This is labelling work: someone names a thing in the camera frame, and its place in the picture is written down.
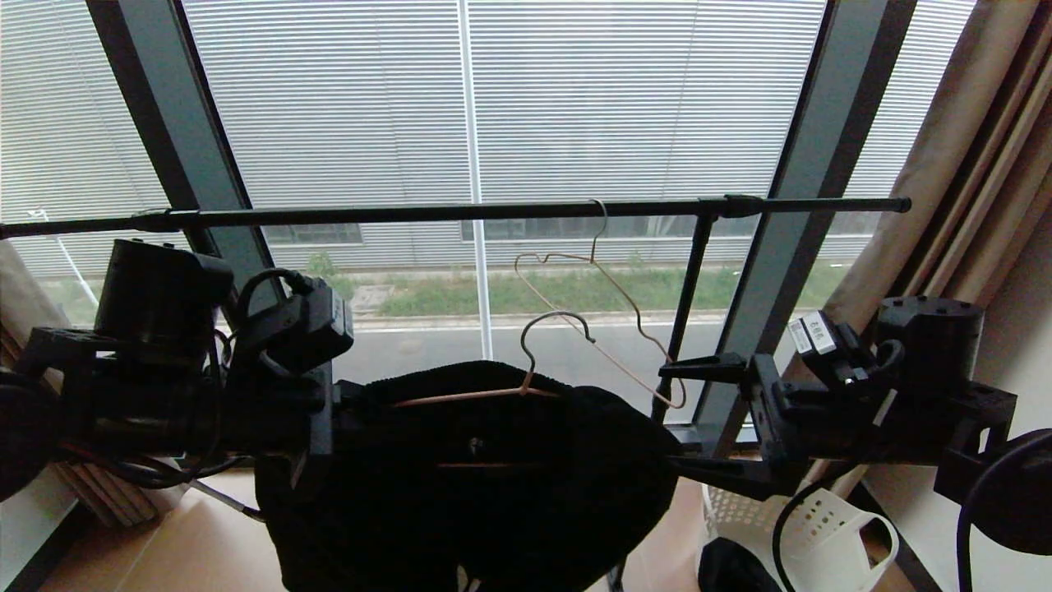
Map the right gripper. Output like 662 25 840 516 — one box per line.
657 354 897 498

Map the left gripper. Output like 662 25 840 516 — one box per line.
230 362 338 482

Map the black garment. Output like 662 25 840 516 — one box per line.
697 538 783 592
254 359 685 592

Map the pink clothes hanger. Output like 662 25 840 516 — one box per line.
514 200 688 409
392 310 596 470

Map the white laundry basket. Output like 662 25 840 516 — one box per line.
701 482 900 592

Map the black clothes rack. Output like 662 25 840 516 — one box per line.
0 195 913 592

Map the window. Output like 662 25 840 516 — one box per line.
0 0 979 449

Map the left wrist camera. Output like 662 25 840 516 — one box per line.
233 268 355 377

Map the black cable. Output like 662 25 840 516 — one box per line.
49 444 268 525
771 467 856 592
956 428 1052 592

